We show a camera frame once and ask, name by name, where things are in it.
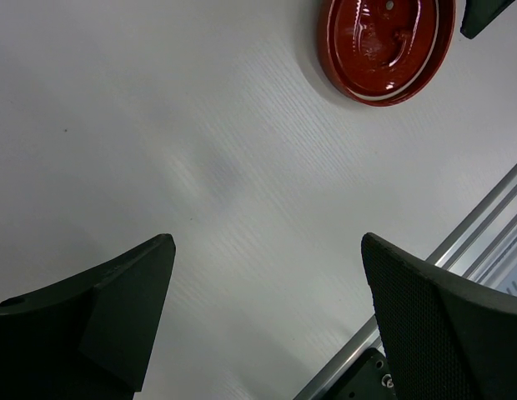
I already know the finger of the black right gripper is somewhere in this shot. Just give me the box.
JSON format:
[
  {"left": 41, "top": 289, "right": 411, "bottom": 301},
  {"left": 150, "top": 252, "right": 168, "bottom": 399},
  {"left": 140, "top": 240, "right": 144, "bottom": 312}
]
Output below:
[{"left": 460, "top": 0, "right": 514, "bottom": 39}]

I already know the aluminium mounting rail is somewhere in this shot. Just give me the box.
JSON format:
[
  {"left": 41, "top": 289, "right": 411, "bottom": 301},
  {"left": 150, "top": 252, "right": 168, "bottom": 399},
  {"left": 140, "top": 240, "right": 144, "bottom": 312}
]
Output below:
[{"left": 296, "top": 163, "right": 517, "bottom": 399}]

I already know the red round lid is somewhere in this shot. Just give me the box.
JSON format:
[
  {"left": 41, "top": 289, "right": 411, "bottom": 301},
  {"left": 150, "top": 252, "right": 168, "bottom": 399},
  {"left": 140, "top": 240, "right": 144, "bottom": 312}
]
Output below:
[{"left": 316, "top": 0, "right": 455, "bottom": 107}]

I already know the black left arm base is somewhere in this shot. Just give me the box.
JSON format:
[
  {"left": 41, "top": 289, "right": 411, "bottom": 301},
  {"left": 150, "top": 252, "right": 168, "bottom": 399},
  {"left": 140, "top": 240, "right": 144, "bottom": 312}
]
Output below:
[{"left": 317, "top": 347, "right": 397, "bottom": 400}]

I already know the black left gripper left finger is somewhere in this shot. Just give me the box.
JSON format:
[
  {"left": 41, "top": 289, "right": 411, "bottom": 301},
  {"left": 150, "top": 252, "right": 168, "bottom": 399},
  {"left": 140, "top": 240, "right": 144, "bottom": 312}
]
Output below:
[{"left": 0, "top": 233, "right": 176, "bottom": 399}]

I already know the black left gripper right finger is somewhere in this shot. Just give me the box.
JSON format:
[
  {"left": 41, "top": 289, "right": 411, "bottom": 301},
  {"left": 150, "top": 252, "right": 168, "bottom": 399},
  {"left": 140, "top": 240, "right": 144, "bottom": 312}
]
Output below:
[{"left": 361, "top": 233, "right": 517, "bottom": 399}]

